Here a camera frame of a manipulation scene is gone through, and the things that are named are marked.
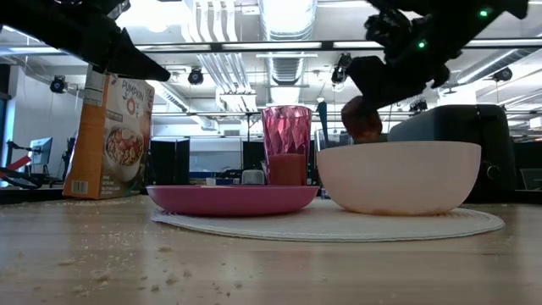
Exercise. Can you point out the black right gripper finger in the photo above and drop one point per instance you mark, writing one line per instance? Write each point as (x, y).
(381, 80)

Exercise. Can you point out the dark red apple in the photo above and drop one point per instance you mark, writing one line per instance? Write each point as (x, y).
(362, 123)

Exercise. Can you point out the black ceiling spotlight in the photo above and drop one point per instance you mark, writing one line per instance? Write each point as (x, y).
(503, 75)
(341, 70)
(419, 107)
(195, 77)
(58, 84)

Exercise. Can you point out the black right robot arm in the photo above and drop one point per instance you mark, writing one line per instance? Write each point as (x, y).
(457, 21)

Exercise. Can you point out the silver ventilation duct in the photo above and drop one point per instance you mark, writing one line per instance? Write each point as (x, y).
(288, 17)

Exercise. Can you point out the black cabinet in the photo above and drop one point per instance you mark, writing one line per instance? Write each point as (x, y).
(169, 161)

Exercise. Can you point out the pink faceted tumbler with juice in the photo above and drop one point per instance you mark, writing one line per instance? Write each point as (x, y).
(288, 169)

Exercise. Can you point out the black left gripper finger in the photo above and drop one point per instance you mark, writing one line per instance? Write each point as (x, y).
(131, 63)

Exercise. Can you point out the orange pumpkin cereal box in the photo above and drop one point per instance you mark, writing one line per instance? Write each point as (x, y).
(110, 140)

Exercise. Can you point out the pale pink plastic bowl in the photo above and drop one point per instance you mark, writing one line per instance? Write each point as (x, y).
(398, 178)

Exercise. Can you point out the round white woven placemat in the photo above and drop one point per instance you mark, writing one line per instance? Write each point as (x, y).
(296, 229)

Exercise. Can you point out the magenta plastic plate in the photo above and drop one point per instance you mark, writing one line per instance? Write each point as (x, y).
(233, 201)

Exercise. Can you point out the black aluminium table frame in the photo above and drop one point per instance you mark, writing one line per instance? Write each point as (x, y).
(25, 195)

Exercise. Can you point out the black toaster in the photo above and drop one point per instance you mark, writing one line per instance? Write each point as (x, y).
(495, 127)

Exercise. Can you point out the computer monitor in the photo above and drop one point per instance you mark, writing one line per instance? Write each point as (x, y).
(41, 150)

